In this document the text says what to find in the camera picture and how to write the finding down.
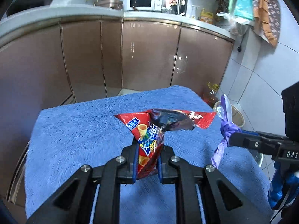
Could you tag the cooking oil bottle yellow cap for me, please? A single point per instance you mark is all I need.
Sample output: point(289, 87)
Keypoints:
point(210, 95)

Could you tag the white kitchen countertop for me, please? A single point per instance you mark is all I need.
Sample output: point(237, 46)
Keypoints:
point(70, 11)

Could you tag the teal hanging bag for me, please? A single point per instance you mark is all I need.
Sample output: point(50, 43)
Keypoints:
point(244, 4)

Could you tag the blue fluffy blanket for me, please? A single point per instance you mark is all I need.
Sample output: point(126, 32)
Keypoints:
point(81, 133)

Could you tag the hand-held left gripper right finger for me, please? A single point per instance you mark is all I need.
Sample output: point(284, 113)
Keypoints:
point(160, 168)

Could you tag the orange patterned apron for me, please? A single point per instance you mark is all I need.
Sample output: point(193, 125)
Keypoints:
point(268, 11)

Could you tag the purple plastic wrapper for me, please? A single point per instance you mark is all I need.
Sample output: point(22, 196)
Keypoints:
point(225, 126)

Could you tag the beige bucket with red label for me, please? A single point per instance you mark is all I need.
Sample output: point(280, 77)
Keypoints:
point(237, 116)

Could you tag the person's right hand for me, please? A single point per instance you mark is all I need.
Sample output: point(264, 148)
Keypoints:
point(275, 189)

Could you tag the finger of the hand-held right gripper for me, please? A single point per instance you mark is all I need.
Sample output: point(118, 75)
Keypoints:
point(252, 143)
point(268, 136)

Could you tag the white round bin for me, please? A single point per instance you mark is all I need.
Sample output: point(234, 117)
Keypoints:
point(259, 159)

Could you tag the white microwave oven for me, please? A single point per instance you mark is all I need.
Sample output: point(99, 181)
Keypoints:
point(143, 2)

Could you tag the red snack bag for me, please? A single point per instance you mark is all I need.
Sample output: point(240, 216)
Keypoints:
point(149, 144)

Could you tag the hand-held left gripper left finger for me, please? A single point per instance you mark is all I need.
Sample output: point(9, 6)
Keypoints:
point(134, 165)

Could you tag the white spray bottle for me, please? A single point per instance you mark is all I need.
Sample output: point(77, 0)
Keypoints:
point(193, 12)

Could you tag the yellow oil jug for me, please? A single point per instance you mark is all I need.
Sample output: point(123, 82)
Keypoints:
point(206, 16)

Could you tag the narrow brown glossy cabinet door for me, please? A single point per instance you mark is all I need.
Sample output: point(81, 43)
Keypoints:
point(112, 58)

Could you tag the black stove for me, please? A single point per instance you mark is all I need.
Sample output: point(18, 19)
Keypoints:
point(32, 0)

